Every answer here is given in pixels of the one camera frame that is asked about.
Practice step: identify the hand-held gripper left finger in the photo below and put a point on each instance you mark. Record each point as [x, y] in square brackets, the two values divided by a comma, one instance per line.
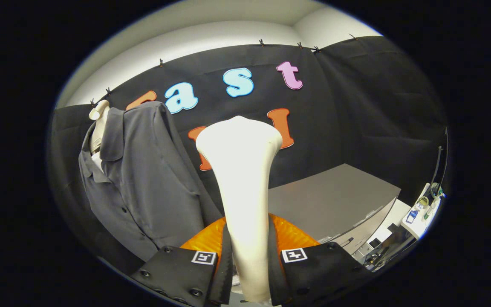
[177, 273]

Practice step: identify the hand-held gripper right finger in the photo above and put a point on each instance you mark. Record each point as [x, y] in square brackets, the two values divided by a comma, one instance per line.
[322, 273]

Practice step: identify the grey button shirt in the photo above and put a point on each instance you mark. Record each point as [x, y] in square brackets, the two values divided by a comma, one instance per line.
[143, 179]

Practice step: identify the white garment steamer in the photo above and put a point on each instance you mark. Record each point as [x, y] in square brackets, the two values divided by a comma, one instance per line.
[243, 179]

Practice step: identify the grey cabinet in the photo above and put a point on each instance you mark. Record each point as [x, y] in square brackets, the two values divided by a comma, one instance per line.
[330, 196]

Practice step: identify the white low shelf unit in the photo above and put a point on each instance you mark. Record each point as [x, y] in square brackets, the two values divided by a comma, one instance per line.
[392, 221]

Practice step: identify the white cluttered desk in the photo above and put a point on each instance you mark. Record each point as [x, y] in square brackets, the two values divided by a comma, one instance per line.
[420, 213]

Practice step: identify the white mannequin torso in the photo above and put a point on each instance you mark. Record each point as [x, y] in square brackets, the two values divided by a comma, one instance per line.
[99, 125]

